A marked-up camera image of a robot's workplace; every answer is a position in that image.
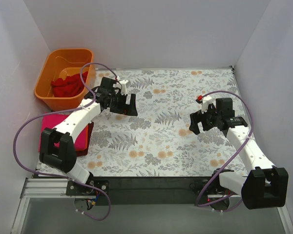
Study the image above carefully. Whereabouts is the folded orange t shirt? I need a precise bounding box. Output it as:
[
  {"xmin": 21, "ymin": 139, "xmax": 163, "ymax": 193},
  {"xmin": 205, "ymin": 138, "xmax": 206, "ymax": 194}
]
[{"xmin": 86, "ymin": 122, "xmax": 94, "ymax": 150}]

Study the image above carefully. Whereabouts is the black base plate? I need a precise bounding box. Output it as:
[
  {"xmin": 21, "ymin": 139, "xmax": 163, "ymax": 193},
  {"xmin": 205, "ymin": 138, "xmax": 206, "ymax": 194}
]
[{"xmin": 65, "ymin": 176, "xmax": 242, "ymax": 207}]

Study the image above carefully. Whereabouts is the folded pink t shirt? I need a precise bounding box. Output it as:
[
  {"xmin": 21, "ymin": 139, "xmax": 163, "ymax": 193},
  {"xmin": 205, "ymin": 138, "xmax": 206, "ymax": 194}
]
[{"xmin": 40, "ymin": 114, "xmax": 87, "ymax": 143}]

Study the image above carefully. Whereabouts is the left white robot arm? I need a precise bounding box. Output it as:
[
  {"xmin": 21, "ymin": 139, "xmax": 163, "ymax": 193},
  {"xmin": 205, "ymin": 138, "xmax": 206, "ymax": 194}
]
[{"xmin": 39, "ymin": 77, "xmax": 138, "ymax": 195}]

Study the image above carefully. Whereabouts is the purple cable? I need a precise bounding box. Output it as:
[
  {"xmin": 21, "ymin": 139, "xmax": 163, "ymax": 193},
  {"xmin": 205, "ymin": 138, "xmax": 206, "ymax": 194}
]
[
  {"xmin": 13, "ymin": 62, "xmax": 120, "ymax": 221},
  {"xmin": 195, "ymin": 91, "xmax": 256, "ymax": 214}
]

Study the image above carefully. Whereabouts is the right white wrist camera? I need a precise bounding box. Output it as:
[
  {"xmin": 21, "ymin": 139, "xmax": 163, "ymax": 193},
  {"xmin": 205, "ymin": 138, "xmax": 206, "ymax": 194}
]
[{"xmin": 196, "ymin": 95, "xmax": 213, "ymax": 113}]

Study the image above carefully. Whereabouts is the orange plastic basket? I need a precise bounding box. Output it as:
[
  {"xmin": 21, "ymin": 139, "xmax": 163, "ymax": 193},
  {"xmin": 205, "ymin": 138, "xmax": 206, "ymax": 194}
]
[{"xmin": 34, "ymin": 48, "xmax": 94, "ymax": 111}]

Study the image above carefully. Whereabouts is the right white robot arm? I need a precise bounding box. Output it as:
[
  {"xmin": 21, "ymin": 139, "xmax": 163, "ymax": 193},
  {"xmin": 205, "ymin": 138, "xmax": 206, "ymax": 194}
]
[{"xmin": 189, "ymin": 96, "xmax": 289, "ymax": 210}]

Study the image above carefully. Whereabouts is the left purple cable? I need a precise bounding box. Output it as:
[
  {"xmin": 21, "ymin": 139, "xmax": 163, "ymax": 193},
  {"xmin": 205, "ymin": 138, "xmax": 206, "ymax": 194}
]
[{"xmin": 13, "ymin": 62, "xmax": 120, "ymax": 221}]

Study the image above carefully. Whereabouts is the floral patterned table mat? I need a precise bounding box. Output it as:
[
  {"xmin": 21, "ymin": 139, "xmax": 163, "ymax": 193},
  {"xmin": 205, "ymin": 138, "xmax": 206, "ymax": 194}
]
[{"xmin": 77, "ymin": 69, "xmax": 247, "ymax": 176}]

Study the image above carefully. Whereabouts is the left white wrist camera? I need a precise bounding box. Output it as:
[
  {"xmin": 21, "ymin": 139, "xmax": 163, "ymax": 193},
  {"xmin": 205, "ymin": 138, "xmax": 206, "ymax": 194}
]
[{"xmin": 115, "ymin": 79, "xmax": 130, "ymax": 95}]

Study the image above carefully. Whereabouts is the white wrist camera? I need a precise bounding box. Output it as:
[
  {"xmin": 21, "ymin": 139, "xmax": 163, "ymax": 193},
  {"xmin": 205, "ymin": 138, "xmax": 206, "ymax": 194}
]
[
  {"xmin": 196, "ymin": 95, "xmax": 213, "ymax": 113},
  {"xmin": 115, "ymin": 79, "xmax": 130, "ymax": 95}
]

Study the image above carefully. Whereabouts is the aluminium frame rail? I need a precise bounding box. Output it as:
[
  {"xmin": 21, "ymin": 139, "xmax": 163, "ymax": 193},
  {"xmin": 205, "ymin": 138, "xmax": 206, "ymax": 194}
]
[{"xmin": 10, "ymin": 177, "xmax": 76, "ymax": 234}]

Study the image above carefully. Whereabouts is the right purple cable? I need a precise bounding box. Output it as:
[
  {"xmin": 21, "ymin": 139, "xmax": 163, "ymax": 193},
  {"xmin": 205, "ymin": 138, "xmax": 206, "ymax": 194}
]
[{"xmin": 195, "ymin": 91, "xmax": 256, "ymax": 214}]

